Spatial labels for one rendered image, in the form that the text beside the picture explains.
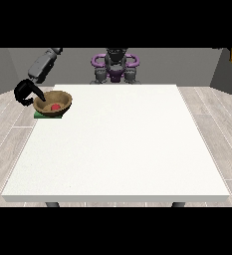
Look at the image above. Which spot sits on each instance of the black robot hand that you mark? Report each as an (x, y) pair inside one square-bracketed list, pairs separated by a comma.
[(225, 48), (21, 91)]

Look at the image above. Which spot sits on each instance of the brown wooden bowl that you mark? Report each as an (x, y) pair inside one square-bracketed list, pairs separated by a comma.
[(59, 99)]

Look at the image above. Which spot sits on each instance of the green square pad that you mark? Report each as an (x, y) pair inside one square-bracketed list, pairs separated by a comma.
[(38, 115)]

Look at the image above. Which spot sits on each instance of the small red ball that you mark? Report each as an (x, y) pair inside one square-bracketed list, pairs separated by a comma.
[(55, 107)]

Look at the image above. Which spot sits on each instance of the grey robot trunk purple rings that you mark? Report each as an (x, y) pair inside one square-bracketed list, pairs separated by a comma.
[(115, 68)]

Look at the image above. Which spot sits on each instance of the dark table leg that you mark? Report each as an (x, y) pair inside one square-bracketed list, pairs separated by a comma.
[(52, 204), (178, 204)]

